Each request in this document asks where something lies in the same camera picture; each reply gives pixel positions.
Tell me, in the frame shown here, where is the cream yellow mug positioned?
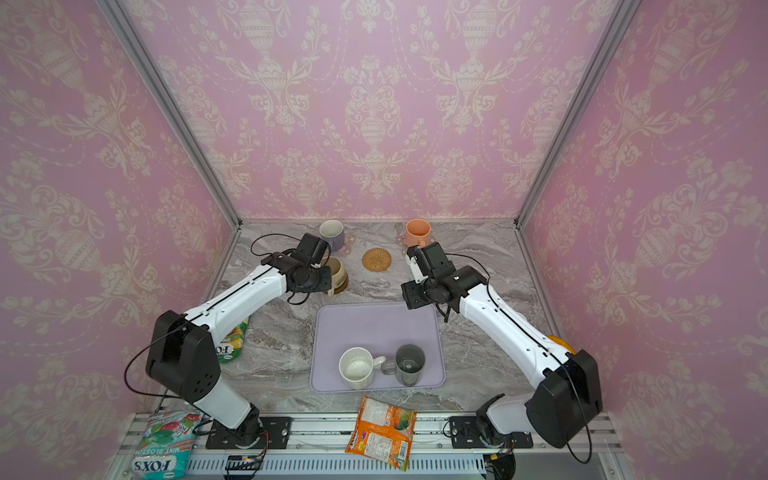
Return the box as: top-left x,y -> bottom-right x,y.
325,256 -> 348,290

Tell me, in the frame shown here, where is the brown round wooden coaster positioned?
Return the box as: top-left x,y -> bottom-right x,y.
329,278 -> 349,296

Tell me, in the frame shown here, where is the lavender mug white inside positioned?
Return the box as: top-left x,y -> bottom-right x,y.
318,219 -> 346,252

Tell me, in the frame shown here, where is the peach pink mug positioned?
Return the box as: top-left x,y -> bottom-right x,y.
404,218 -> 433,248

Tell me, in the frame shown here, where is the woven rattan round coaster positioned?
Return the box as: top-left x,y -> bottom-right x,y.
362,248 -> 392,272

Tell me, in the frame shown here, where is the grey green mug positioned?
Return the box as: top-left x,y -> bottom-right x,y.
380,344 -> 426,387

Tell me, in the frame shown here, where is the pink flower silicone coaster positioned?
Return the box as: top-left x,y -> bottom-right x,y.
325,230 -> 356,257

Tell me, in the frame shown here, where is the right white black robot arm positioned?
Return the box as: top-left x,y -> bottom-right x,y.
401,264 -> 603,448

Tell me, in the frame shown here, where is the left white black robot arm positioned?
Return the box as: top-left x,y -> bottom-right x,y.
145,264 -> 332,448

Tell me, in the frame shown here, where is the lavender plastic tray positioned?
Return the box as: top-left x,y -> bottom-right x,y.
310,302 -> 446,394

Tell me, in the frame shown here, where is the green Fox's candy bag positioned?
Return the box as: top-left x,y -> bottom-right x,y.
216,318 -> 249,364

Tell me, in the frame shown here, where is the bottle with orange lid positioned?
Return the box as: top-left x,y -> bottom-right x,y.
548,335 -> 576,354

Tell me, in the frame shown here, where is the orange snack packet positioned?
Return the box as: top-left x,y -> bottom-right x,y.
345,395 -> 417,472

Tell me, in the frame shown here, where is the mint Fox's candy bag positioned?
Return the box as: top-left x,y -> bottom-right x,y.
130,410 -> 204,479

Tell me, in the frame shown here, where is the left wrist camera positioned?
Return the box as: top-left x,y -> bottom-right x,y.
260,233 -> 330,273

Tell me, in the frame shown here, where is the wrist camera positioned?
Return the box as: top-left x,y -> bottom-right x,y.
260,233 -> 330,273
406,242 -> 456,284

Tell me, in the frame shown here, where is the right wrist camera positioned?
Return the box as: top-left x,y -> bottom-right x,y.
406,242 -> 456,284

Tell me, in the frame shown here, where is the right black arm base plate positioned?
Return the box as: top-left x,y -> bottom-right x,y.
447,416 -> 534,450

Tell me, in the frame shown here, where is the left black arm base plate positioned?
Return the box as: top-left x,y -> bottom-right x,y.
205,416 -> 292,451

